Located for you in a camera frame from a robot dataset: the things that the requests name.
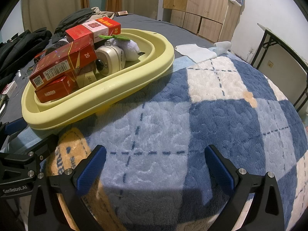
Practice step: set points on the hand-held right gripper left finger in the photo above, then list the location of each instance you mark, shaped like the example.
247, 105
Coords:
92, 170

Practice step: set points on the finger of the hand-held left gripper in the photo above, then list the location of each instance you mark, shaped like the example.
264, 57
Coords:
15, 126
41, 146

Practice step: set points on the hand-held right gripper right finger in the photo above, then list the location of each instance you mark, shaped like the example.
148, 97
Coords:
220, 170

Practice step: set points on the small red box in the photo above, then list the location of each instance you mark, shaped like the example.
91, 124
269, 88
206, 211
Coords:
55, 92

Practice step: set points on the large red box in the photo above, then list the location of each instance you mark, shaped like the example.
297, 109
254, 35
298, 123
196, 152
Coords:
62, 63

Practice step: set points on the beige box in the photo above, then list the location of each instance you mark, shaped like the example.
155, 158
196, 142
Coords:
86, 77

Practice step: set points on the yellow plastic basin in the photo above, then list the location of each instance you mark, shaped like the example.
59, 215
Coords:
120, 86

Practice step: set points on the black foam ball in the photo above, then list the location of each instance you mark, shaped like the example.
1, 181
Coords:
57, 46

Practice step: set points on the red box with pink label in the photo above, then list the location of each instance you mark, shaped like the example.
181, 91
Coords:
96, 27

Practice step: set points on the small white box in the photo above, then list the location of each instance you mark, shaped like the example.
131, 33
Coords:
10, 88

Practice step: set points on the blue plaid fleece blanket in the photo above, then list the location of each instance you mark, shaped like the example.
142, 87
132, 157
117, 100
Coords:
180, 130

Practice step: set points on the black clothes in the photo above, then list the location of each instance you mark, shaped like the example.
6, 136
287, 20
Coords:
24, 45

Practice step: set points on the dark green clothes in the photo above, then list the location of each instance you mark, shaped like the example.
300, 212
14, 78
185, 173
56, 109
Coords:
74, 20

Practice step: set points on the white towel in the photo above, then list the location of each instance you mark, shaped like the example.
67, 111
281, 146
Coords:
195, 51

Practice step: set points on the light blue towel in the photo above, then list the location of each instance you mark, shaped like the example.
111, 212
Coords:
222, 46

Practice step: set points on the beige curtain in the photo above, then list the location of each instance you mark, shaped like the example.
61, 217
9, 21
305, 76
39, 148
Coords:
60, 0

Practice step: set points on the beige clothes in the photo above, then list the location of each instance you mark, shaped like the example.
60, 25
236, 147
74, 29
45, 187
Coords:
103, 13

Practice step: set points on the black-legged folding table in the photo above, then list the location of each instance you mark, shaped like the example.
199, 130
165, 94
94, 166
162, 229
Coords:
284, 41

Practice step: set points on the small brown box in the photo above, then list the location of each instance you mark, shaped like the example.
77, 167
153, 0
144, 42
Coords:
122, 13

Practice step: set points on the wooden wardrobe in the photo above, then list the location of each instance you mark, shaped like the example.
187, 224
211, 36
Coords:
204, 4

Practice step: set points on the yellowish wall socket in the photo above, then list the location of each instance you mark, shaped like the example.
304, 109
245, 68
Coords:
270, 64

